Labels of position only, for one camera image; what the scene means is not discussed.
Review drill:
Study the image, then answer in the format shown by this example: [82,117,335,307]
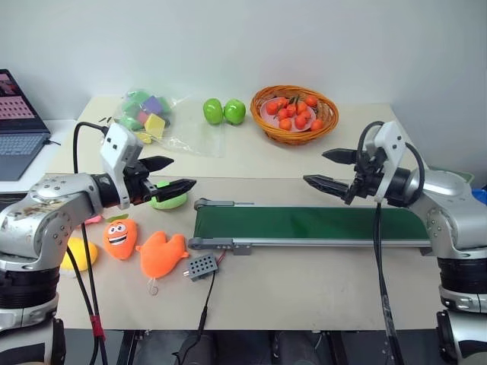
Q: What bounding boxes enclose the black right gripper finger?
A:
[302,174,351,198]
[321,148,361,166]

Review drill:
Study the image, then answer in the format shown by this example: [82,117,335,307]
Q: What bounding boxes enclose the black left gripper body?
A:
[123,159,158,207]

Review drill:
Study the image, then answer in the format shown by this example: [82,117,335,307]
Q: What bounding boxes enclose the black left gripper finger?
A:
[150,177,198,203]
[138,154,176,176]

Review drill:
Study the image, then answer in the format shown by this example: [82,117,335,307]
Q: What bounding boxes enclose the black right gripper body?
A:
[343,148,384,207]

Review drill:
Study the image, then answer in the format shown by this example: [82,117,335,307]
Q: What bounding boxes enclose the green conveyor belt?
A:
[187,197,433,257]

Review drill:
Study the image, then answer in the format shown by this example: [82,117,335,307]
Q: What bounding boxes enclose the green plush toy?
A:
[148,181,192,211]

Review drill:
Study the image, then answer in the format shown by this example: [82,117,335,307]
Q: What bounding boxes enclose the large yellow foam block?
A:
[144,113,167,138]

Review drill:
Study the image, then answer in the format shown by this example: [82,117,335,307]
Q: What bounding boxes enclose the orange wicker basket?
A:
[250,84,340,146]

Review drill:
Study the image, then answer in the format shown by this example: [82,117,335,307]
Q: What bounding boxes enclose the clear plastic bag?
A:
[113,87,224,159]

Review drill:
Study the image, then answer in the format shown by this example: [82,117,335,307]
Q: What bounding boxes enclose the purple foam block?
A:
[142,96,163,116]

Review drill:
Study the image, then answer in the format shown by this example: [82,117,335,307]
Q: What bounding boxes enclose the orange carrot plush toy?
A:
[102,212,139,262]

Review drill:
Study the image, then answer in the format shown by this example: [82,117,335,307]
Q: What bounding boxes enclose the orange fish plush toy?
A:
[135,230,191,297]

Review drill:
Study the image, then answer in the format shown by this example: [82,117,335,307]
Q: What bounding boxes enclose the green toy apple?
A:
[224,98,247,125]
[202,98,224,125]

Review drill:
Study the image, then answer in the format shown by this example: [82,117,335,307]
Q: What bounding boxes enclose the grey perforated controller box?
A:
[183,253,220,284]

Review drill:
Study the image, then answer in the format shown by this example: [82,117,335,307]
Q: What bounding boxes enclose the yellow plush toy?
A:
[59,236,100,278]

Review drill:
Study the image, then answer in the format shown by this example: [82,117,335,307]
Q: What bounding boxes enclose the green container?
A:
[454,170,476,188]

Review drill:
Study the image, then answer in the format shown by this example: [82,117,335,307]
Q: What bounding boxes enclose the dark grey laptop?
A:
[0,68,53,183]

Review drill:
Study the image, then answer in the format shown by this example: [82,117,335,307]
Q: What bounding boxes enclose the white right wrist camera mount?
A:
[366,121,408,203]

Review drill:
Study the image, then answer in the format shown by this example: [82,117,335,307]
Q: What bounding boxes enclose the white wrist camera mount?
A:
[100,122,144,210]
[366,121,408,203]

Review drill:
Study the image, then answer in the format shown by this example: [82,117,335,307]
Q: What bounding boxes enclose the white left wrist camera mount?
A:
[100,122,144,210]

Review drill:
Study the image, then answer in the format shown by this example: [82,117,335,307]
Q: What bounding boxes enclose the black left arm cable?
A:
[66,121,113,365]

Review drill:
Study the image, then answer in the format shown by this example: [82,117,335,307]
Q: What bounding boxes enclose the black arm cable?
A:
[356,120,426,365]
[66,121,113,365]

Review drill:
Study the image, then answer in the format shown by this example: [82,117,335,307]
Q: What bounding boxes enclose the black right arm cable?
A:
[356,120,426,365]

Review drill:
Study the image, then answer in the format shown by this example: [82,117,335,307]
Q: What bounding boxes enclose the black controller power cable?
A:
[171,271,216,365]

